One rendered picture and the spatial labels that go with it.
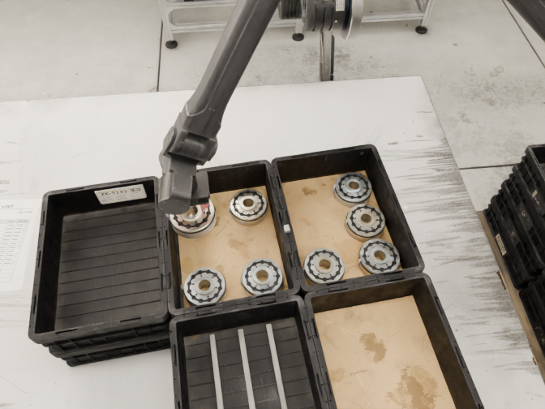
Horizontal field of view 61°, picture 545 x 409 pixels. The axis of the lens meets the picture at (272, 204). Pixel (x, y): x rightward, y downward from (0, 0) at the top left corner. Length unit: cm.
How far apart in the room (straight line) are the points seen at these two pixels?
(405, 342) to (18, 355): 98
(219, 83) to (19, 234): 99
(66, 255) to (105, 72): 195
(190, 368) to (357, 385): 38
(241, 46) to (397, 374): 78
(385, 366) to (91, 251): 79
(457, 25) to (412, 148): 199
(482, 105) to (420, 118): 126
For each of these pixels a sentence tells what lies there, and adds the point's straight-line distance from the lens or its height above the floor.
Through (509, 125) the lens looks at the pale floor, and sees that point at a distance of 295.
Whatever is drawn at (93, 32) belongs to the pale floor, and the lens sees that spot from 348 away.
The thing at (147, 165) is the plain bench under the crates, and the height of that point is 70.
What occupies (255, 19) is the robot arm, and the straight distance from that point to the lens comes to 72.
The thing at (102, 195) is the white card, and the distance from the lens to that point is 130.
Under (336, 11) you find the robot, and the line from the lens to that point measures 137.
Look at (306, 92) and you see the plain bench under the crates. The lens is 178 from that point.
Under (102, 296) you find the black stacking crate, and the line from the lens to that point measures 124.
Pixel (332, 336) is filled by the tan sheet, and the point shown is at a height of 83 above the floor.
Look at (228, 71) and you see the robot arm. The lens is 75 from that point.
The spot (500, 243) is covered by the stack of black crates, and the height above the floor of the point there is 18.
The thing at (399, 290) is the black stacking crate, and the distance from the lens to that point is 116.
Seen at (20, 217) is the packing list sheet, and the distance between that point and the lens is 162.
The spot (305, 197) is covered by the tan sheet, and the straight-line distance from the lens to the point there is 131.
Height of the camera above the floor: 190
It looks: 56 degrees down
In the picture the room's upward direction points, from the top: straight up
